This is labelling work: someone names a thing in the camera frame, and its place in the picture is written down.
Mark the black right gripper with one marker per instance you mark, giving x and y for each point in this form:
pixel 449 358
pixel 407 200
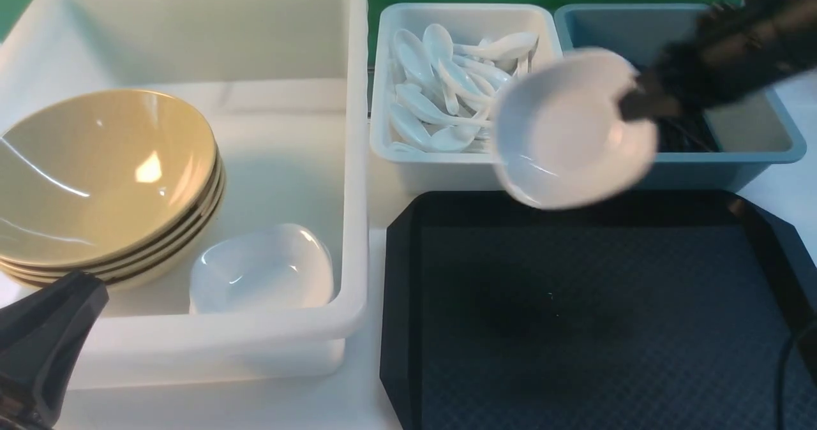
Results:
pixel 733 52

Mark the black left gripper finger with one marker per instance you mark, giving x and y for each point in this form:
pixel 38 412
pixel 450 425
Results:
pixel 42 336

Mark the white side dish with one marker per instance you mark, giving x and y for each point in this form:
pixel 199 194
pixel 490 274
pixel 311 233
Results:
pixel 255 264
pixel 558 139

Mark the tan noodle bowl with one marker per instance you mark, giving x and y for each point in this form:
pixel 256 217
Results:
pixel 97 174

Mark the white soup spoon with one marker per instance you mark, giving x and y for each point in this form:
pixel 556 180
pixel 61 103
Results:
pixel 460 82

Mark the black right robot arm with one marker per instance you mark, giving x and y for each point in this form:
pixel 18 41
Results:
pixel 796 24

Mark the bottom stacked tan bowl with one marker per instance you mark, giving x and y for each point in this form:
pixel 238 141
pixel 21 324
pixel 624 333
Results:
pixel 161 263

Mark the stacked tan bowl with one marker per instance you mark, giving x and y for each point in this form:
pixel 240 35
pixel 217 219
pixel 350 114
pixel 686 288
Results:
pixel 194 214
pixel 159 257
pixel 161 263

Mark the top stacked tan bowl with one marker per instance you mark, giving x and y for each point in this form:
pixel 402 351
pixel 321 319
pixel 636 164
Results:
pixel 194 214

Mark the middle stacked tan bowl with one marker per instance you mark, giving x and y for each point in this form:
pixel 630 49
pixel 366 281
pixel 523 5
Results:
pixel 159 257

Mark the pile of black chopsticks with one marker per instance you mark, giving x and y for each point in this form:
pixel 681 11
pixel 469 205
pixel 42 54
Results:
pixel 687 134

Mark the blue-grey chopstick bin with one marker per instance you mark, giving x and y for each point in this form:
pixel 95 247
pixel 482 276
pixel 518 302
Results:
pixel 753 134

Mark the white spoon top right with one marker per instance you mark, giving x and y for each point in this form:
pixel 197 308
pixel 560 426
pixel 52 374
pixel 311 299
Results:
pixel 512 46

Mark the white spoon bin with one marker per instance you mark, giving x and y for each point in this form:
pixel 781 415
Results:
pixel 468 23

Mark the black serving tray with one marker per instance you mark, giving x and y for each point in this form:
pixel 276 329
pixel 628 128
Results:
pixel 654 310

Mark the white spoon upright centre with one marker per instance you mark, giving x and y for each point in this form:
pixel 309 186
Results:
pixel 439 45

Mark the white spoon lower left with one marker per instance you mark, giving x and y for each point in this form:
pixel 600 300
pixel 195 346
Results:
pixel 410 128

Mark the white spoon upper left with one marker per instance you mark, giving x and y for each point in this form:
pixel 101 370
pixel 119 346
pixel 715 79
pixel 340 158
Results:
pixel 411 54

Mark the large white plastic tub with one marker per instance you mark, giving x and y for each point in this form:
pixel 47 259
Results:
pixel 284 85

